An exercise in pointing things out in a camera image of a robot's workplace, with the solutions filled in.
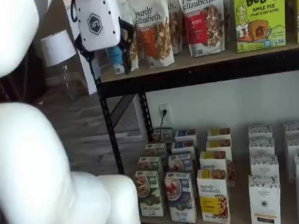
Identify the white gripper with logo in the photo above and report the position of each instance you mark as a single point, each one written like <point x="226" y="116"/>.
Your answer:
<point x="98" y="22"/>

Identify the blue and white granola box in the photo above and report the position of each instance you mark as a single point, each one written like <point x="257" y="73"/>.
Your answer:
<point x="182" y="147"/>
<point x="185" y="134"/>
<point x="180" y="197"/>
<point x="179" y="162"/>

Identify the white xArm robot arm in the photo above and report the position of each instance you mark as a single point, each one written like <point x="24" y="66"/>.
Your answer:
<point x="30" y="159"/>

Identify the green granola box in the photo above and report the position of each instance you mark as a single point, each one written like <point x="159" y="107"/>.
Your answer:
<point x="149" y="191"/>
<point x="154" y="149"/>
<point x="163" y="135"/>
<point x="149" y="164"/>

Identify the black metal shelf rack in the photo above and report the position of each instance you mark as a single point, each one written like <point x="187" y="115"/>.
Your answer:
<point x="212" y="72"/>

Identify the yellow purely elizabeth box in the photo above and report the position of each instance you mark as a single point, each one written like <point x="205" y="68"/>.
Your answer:
<point x="218" y="133"/>
<point x="212" y="196"/>
<point x="218" y="145"/>
<point x="212" y="161"/>

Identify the green Bobo's apple pie box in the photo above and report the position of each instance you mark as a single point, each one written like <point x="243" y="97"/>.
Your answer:
<point x="260" y="25"/>

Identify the granola bag blue label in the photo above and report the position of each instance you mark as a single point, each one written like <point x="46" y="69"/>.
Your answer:
<point x="115" y="59"/>

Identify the granola bag orange label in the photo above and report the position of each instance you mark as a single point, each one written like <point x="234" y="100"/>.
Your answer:
<point x="151" y="42"/>

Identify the table lamp white shade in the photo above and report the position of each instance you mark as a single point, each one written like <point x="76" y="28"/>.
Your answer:
<point x="57" y="47"/>

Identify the white granola bag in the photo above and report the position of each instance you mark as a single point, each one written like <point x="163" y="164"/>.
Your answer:
<point x="176" y="24"/>

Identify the brown armchair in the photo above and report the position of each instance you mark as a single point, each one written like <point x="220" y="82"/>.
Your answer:
<point x="37" y="72"/>

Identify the granola bag red label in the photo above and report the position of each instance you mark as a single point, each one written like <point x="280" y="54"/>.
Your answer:
<point x="198" y="28"/>

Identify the white wall outlet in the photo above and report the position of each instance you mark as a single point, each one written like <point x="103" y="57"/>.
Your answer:
<point x="169" y="116"/>

